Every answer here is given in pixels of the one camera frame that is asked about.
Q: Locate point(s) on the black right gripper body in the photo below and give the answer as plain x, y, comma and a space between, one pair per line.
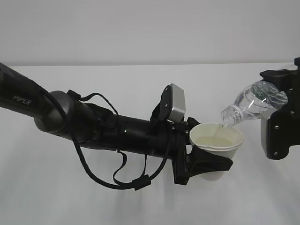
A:
282, 128

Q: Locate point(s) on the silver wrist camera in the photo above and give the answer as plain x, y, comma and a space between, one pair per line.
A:
264, 135
178, 108

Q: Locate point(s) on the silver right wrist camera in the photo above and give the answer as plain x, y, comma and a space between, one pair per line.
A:
264, 135

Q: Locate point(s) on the clear green-label water bottle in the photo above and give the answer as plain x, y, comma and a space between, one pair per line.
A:
252, 102

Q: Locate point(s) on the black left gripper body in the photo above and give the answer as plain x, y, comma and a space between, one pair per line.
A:
172, 139

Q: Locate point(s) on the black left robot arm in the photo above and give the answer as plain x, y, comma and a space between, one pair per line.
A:
71, 116

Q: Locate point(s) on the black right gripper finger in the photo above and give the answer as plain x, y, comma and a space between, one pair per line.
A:
283, 80

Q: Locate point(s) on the white paper cup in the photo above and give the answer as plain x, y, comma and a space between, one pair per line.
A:
216, 139

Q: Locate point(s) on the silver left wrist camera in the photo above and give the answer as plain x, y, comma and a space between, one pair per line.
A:
178, 108

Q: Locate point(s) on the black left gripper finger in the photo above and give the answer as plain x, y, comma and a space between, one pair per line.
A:
209, 164
191, 123

